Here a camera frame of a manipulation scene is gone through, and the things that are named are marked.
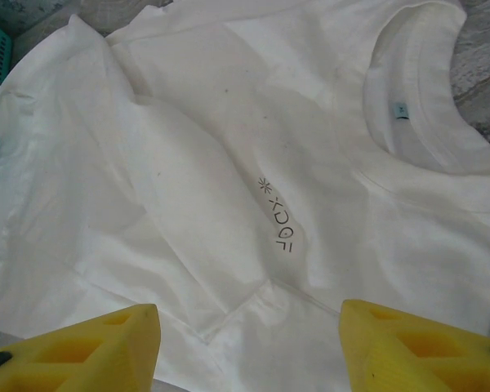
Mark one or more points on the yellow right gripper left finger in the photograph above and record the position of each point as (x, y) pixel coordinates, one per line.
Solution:
(85, 355)

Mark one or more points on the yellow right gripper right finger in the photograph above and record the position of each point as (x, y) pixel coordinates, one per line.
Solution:
(412, 351)

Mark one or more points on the white t-shirt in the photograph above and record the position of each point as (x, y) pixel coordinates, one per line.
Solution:
(208, 143)

